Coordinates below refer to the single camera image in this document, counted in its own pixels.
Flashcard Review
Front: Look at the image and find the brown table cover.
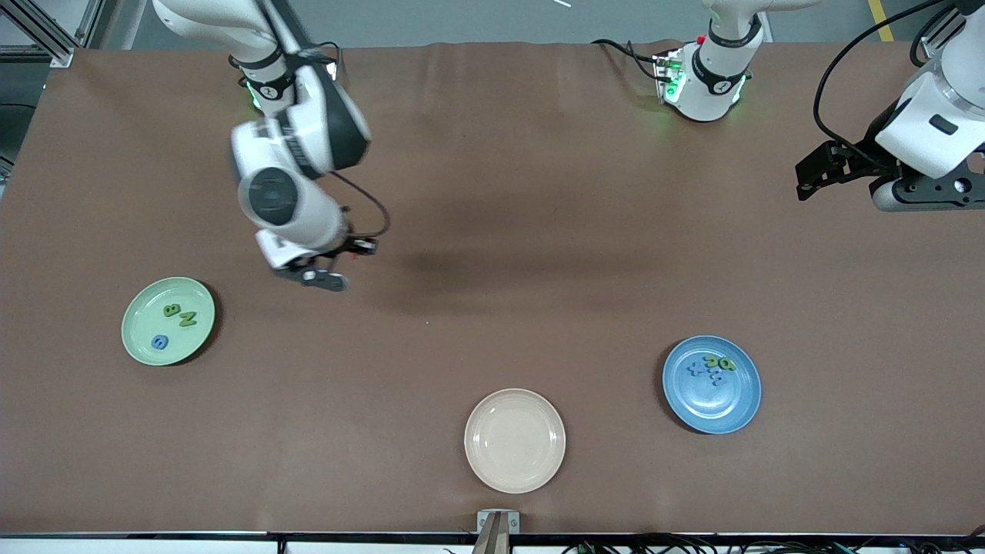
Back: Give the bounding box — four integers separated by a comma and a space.
0, 38, 985, 537

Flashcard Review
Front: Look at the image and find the green plate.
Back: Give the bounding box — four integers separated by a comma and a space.
122, 277, 216, 367

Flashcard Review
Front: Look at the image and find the cream plate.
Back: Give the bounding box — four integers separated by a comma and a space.
464, 389, 567, 495

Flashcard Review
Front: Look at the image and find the blue plate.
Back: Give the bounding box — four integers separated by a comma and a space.
663, 335, 763, 436

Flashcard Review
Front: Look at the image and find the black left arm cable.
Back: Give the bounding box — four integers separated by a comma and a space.
813, 0, 959, 166

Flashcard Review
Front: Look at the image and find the aluminium frame profile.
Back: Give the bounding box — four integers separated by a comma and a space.
920, 12, 963, 58
0, 0, 105, 66

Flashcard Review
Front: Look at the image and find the black base cable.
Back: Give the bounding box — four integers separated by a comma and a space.
591, 38, 663, 82

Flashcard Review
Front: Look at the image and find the grey metal mount bracket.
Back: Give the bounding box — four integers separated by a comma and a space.
471, 509, 521, 554

